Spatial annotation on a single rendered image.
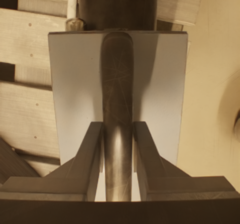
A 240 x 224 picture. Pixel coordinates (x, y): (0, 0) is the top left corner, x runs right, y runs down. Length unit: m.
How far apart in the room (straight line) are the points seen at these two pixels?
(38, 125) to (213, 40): 0.48
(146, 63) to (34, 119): 0.29
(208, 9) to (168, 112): 0.39
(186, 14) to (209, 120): 0.32
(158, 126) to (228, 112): 0.42
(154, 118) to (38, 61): 0.26
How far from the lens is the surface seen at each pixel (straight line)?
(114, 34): 0.17
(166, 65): 0.18
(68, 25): 0.20
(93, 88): 0.18
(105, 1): 0.20
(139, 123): 0.15
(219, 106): 0.57
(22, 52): 0.39
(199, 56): 0.52
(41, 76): 0.40
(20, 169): 0.44
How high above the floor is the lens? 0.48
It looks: 75 degrees down
